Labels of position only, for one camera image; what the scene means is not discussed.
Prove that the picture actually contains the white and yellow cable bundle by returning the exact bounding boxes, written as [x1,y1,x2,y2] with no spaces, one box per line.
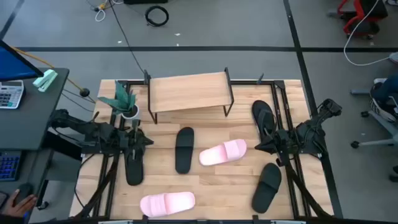
[86,0,124,22]

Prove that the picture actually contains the black metal table frame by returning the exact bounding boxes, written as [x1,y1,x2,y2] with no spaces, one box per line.
[74,79,343,224]

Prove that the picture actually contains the coiled black cable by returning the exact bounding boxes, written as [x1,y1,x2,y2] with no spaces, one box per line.
[144,5,170,27]

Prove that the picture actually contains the long white cable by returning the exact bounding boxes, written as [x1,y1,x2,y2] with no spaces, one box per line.
[343,0,398,67]

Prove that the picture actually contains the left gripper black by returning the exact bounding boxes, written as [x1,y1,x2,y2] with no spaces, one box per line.
[120,119,155,163]

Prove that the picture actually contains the mint green stapler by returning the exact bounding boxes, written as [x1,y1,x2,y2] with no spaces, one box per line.
[32,69,58,93]

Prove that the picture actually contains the black slide sandal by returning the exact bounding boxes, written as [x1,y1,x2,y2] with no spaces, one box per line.
[123,146,145,187]
[175,126,195,175]
[251,162,282,214]

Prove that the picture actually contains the grey office chair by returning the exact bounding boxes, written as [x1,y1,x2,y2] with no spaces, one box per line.
[350,77,398,149]

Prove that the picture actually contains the wooden shelf black metal legs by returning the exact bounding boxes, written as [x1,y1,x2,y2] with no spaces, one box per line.
[143,67,236,124]

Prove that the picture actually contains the computer monitor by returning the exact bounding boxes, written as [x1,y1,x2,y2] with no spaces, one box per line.
[0,39,44,82]

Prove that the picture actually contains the red and black chair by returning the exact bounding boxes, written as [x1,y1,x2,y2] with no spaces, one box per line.
[328,0,389,40]

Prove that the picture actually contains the long black floor cable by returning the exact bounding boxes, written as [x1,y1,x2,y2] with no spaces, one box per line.
[107,0,147,77]

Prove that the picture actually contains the person's leg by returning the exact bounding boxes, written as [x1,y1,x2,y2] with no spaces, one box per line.
[371,73,398,103]

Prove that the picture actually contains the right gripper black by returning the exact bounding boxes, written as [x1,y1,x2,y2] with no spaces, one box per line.
[254,129,295,167]

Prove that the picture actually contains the backlit black keyboard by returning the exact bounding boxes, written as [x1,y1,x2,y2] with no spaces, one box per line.
[0,151,22,182]

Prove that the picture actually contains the green plant in white pot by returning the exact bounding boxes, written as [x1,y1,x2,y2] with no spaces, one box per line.
[98,80,141,121]

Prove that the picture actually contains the black desk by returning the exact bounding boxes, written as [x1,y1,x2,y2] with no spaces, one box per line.
[0,67,70,152]

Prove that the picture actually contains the black box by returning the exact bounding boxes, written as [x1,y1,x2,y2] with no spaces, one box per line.
[123,0,169,5]

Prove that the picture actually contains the person's hand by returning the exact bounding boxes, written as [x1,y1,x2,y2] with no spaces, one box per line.
[0,189,38,218]

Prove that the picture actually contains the grey calculator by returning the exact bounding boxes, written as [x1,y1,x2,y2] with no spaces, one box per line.
[0,80,25,110]

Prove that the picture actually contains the pink slide sandal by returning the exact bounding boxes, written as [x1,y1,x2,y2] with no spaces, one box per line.
[198,139,248,167]
[139,191,197,218]

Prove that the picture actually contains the black flip-flop sandal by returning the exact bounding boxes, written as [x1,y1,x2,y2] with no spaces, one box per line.
[251,100,278,142]

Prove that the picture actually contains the grey lower desk shelf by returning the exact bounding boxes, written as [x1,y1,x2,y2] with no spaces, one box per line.
[0,148,53,224]

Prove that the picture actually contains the black computer mouse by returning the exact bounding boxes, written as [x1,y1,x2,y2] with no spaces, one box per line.
[14,182,34,203]

